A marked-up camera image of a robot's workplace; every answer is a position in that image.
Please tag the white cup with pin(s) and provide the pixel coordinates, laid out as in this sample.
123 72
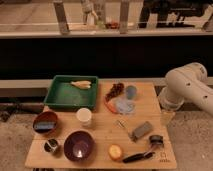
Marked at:
84 116

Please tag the orange fruit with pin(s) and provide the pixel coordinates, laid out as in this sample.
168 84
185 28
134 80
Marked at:
115 152

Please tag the green plastic tray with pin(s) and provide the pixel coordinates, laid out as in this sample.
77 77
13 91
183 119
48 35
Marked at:
63 95

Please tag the dark red grapes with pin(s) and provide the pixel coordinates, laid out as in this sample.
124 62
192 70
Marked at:
115 91

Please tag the blue sponge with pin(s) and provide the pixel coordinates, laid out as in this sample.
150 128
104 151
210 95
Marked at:
44 126

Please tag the metal clip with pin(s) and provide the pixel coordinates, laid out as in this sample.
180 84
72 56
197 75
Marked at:
120 124

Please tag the purple bowl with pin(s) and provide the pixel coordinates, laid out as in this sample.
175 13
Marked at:
78 146

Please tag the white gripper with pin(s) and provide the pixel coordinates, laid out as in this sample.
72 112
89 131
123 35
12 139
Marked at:
166 117

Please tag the grey sponge block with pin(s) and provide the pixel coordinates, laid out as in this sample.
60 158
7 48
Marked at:
142 130

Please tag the orange carrot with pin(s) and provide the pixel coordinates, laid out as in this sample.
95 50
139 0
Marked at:
110 107

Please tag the small metal can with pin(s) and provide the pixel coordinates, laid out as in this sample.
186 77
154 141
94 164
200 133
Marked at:
51 146

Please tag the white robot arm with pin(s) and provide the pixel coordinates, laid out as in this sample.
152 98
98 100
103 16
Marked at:
185 83

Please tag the black handled peeler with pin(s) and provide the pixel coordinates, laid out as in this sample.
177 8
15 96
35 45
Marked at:
138 156

